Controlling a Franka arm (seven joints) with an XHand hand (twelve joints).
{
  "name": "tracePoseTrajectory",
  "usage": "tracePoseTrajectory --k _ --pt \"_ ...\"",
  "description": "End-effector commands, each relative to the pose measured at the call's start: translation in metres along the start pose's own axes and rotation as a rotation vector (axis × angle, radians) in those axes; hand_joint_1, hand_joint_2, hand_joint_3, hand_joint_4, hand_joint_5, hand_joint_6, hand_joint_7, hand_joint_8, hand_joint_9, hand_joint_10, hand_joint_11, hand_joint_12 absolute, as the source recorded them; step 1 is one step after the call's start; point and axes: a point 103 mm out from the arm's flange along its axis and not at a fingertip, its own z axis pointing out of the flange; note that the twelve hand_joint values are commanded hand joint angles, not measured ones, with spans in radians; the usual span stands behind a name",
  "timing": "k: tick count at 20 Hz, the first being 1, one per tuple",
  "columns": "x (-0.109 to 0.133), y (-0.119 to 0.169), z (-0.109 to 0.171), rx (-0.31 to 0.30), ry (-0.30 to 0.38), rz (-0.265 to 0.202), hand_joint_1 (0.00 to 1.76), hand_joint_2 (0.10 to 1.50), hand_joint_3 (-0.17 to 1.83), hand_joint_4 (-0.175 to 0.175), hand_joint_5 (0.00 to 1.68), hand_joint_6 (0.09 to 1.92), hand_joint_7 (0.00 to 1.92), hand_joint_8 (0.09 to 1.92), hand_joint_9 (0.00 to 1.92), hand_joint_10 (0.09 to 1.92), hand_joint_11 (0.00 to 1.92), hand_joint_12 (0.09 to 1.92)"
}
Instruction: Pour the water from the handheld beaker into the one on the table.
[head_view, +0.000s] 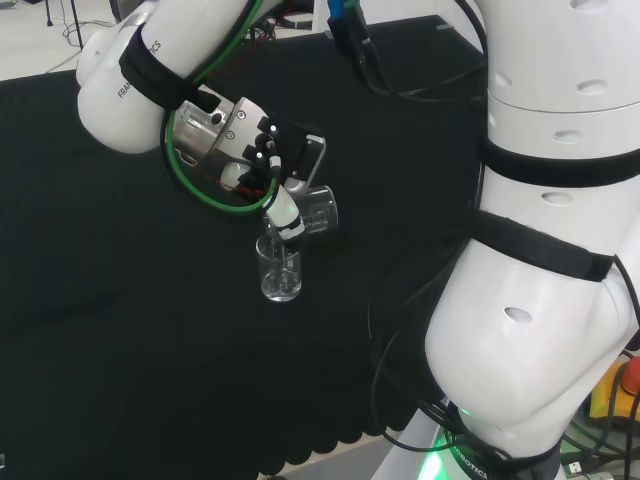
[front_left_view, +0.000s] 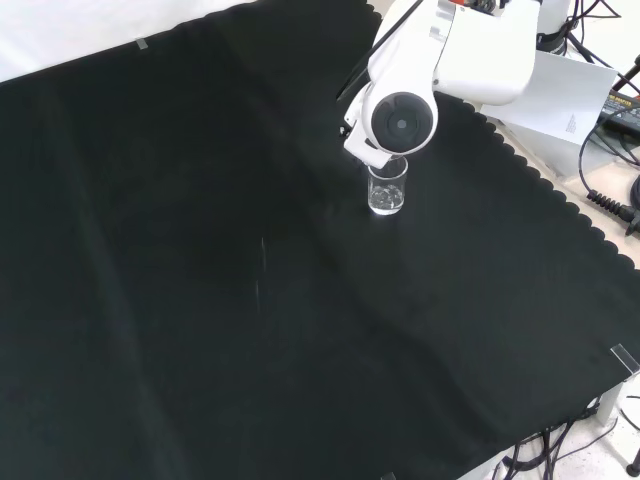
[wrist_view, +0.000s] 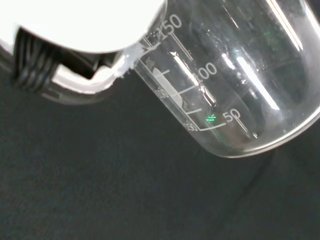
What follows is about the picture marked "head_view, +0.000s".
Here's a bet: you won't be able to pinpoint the black cable at arm base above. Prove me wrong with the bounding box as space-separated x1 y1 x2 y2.
367 272 511 466

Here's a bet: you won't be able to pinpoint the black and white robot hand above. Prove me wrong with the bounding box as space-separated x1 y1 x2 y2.
199 97 330 250

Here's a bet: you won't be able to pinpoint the black bench cloth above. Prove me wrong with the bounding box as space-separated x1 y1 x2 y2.
0 13 494 480

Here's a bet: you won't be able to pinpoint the yellow stop button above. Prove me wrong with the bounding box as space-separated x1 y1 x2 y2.
588 355 640 427

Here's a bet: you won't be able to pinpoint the small clear glass beaker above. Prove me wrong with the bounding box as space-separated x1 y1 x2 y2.
254 233 304 305

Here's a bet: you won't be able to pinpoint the green cable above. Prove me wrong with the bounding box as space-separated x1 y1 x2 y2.
159 0 282 217

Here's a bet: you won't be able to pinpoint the clear glass beaker with graduations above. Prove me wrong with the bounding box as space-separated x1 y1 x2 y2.
293 184 342 237

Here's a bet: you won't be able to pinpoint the black cable with blue plug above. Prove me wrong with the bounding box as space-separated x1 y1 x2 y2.
325 0 489 101

